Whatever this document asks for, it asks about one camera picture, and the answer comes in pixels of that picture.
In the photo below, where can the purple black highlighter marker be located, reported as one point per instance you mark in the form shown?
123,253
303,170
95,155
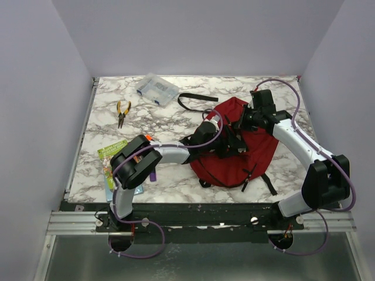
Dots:
152,176

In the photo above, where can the red backpack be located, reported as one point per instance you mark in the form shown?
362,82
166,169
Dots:
237,171

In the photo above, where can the light blue notebook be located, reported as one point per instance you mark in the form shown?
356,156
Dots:
137,191

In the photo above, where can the yellow black pliers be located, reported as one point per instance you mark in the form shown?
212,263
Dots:
122,114

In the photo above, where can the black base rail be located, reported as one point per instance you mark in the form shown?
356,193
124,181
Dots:
188,223

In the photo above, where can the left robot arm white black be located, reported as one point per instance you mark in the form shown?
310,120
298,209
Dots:
136,161

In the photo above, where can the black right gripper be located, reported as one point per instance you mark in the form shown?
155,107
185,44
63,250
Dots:
244,126

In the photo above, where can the clear plastic organizer box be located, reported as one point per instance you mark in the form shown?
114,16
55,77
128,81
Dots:
156,89

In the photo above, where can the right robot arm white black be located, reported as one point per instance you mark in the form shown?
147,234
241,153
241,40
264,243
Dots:
327,178

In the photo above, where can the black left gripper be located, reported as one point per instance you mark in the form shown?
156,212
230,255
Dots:
228,144

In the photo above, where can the black marker orange cap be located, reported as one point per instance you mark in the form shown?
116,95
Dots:
149,138

